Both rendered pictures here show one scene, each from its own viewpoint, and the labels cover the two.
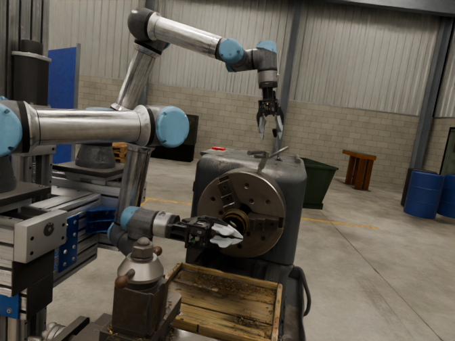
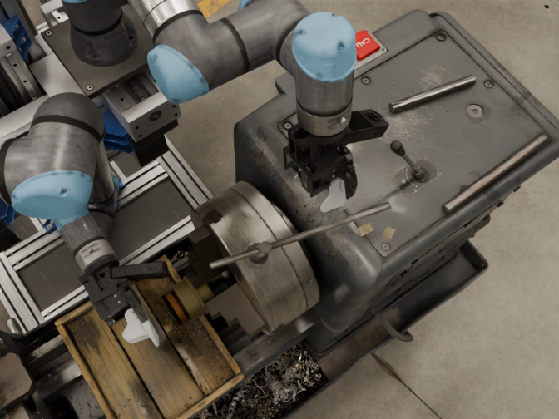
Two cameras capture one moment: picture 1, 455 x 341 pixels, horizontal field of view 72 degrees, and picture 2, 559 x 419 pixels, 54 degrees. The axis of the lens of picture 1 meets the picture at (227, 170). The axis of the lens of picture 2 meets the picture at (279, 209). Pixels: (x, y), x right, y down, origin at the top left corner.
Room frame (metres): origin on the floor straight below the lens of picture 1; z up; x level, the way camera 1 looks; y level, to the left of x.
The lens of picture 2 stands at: (0.85, -0.33, 2.21)
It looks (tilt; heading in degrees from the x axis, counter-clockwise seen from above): 66 degrees down; 37
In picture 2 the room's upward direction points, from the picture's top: 7 degrees clockwise
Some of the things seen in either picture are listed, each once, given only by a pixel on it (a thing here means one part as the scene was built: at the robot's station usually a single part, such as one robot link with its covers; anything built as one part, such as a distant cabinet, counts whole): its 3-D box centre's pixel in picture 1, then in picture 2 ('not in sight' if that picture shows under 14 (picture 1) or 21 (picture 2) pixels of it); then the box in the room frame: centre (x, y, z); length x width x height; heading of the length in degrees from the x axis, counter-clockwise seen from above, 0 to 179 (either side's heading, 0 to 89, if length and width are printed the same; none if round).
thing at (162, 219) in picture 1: (165, 224); (96, 258); (0.89, 0.16, 1.08); 0.08 x 0.05 x 0.08; 169
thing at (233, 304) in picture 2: (264, 222); (243, 314); (1.02, -0.15, 1.08); 0.12 x 0.11 x 0.05; 79
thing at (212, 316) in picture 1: (217, 300); (150, 350); (0.84, -0.02, 0.89); 0.36 x 0.30 x 0.04; 79
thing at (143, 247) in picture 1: (143, 247); not in sight; (0.51, 0.13, 1.17); 0.04 x 0.04 x 0.03
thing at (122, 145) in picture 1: (116, 151); not in sight; (8.68, 3.18, 0.22); 1.25 x 0.86 x 0.44; 2
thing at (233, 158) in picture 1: (251, 195); (383, 167); (1.51, -0.13, 1.06); 0.59 x 0.48 x 0.39; 169
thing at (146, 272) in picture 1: (141, 264); not in sight; (0.51, 0.13, 1.13); 0.08 x 0.08 x 0.03
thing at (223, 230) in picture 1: (226, 232); (137, 330); (0.85, -0.02, 1.09); 0.09 x 0.06 x 0.03; 79
